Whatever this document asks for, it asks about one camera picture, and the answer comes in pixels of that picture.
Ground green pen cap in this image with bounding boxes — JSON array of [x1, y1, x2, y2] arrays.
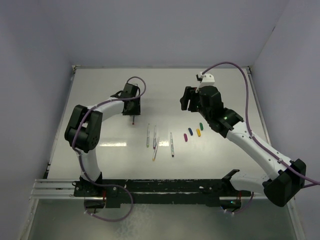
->
[[199, 122, 204, 131]]

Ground green marker pen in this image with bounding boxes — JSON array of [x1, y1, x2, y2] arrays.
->
[[146, 123, 150, 148]]

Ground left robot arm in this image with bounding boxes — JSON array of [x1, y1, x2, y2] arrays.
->
[[64, 82, 145, 196]]

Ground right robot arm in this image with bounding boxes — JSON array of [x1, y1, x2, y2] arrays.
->
[[179, 86, 307, 207]]

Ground yellow pen cap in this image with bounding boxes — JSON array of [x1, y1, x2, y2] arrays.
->
[[196, 128, 201, 137]]

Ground blue pen cap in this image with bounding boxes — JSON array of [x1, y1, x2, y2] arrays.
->
[[188, 128, 193, 136]]

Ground purple pen cap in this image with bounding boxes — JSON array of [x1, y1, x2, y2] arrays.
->
[[183, 133, 188, 142]]

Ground blue marker pen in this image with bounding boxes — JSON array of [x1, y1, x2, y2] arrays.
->
[[170, 132, 175, 158]]

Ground purple marker pen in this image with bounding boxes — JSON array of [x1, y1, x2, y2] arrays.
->
[[153, 125, 157, 150]]

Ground yellow marker pen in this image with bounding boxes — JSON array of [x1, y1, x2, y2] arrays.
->
[[152, 136, 160, 162]]

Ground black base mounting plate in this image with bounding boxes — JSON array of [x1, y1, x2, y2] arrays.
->
[[72, 178, 251, 209]]

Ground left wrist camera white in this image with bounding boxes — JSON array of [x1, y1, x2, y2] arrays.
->
[[111, 83, 141, 99]]

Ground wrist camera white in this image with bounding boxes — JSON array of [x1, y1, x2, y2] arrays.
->
[[111, 83, 141, 99], [195, 72, 215, 92]]

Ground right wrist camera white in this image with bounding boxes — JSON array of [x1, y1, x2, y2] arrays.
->
[[195, 72, 215, 92]]

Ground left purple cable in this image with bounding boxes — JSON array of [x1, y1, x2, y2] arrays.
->
[[71, 76, 147, 222]]

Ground purple cable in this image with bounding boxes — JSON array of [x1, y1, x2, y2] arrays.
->
[[202, 61, 320, 216], [71, 76, 147, 222]]

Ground aluminium frame rail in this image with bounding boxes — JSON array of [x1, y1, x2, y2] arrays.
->
[[29, 177, 296, 201]]

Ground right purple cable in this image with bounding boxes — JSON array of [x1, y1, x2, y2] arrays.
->
[[202, 61, 320, 216]]

